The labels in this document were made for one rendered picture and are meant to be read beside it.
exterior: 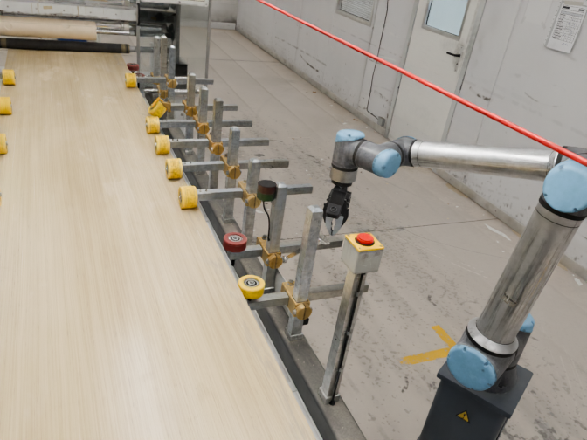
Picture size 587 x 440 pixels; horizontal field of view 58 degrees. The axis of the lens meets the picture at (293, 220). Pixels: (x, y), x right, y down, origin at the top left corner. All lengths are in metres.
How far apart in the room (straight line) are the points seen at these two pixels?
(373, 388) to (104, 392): 1.61
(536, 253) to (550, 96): 2.89
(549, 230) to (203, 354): 0.91
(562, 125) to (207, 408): 3.45
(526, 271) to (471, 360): 0.32
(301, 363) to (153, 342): 0.49
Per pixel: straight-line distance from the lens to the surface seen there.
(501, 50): 4.65
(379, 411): 2.55
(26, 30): 4.02
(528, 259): 1.49
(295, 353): 1.67
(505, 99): 4.57
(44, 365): 1.36
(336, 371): 1.48
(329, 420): 1.52
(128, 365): 1.33
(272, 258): 1.77
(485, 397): 1.90
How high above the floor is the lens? 1.83
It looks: 29 degrees down
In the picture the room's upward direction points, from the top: 9 degrees clockwise
